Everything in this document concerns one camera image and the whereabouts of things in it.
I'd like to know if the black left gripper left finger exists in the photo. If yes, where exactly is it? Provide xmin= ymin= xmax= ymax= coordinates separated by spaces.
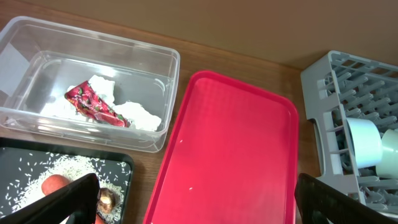
xmin=1 ymin=173 xmax=100 ymax=224

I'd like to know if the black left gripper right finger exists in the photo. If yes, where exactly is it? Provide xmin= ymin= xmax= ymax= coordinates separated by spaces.
xmin=295 ymin=173 xmax=397 ymax=224

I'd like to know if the brown mushroom piece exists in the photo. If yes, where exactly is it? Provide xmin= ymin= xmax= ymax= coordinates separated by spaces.
xmin=97 ymin=188 xmax=116 ymax=214

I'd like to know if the orange carrot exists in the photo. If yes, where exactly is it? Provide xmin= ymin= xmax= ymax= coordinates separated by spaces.
xmin=41 ymin=174 xmax=106 ymax=224

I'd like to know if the white rice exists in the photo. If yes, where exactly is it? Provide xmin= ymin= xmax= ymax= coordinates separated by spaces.
xmin=0 ymin=149 xmax=132 ymax=224

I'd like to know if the light blue rice bowl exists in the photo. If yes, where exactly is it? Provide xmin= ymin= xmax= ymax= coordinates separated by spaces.
xmin=346 ymin=118 xmax=382 ymax=169

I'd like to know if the mint green bowl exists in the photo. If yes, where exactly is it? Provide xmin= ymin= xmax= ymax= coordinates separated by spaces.
xmin=376 ymin=129 xmax=397 ymax=179

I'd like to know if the white tissue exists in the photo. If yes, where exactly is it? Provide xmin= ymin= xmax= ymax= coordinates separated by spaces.
xmin=40 ymin=75 xmax=162 ymax=131

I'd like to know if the red snack wrapper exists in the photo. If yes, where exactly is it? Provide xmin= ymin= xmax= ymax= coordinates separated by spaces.
xmin=64 ymin=80 xmax=130 ymax=128

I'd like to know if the grey dishwasher rack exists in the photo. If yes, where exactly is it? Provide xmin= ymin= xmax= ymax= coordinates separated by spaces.
xmin=301 ymin=50 xmax=397 ymax=220

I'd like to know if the black square bin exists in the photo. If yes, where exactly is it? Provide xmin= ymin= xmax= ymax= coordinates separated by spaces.
xmin=0 ymin=136 xmax=135 ymax=224

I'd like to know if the red plastic tray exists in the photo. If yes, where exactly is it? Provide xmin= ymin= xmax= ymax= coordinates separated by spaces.
xmin=144 ymin=71 xmax=299 ymax=224

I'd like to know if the clear plastic bin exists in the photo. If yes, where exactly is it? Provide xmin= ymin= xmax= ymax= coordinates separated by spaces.
xmin=1 ymin=16 xmax=180 ymax=152

